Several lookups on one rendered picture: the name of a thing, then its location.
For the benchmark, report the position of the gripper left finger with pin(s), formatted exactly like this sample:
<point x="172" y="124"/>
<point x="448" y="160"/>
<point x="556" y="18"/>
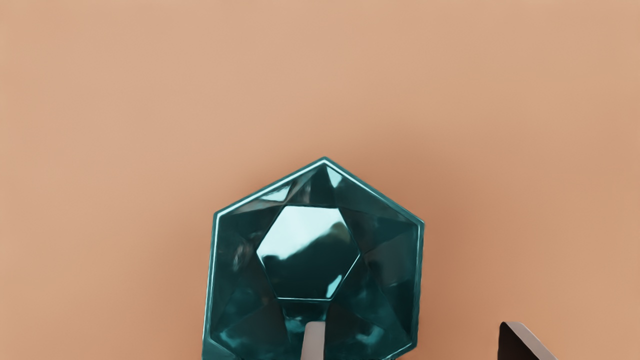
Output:
<point x="313" y="342"/>

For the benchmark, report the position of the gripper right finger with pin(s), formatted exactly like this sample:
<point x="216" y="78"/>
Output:
<point x="517" y="345"/>

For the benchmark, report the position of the teal faceted mug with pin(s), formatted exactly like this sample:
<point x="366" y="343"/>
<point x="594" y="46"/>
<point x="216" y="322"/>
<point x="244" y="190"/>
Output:
<point x="310" y="250"/>

